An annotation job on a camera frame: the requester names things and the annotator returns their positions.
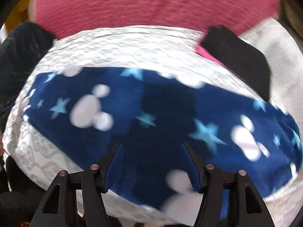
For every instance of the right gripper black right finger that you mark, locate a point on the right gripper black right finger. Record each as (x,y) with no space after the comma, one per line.
(228,199)

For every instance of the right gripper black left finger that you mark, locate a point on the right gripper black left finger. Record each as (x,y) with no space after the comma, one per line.
(58,206)

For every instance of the black folded garment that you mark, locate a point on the black folded garment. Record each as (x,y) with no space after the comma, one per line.
(23,48)

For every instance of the white grey patterned mattress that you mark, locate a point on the white grey patterned mattress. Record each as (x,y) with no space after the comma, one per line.
(168,49)

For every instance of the red textured blanket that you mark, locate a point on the red textured blanket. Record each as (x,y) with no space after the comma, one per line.
(68,17)

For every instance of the pink folded cloth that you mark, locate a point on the pink folded cloth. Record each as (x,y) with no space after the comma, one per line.
(205,54)

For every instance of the black folded cloth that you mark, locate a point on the black folded cloth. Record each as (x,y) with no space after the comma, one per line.
(240,58)

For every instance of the blue star print fleece pants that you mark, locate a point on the blue star print fleece pants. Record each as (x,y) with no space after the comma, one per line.
(84,111)

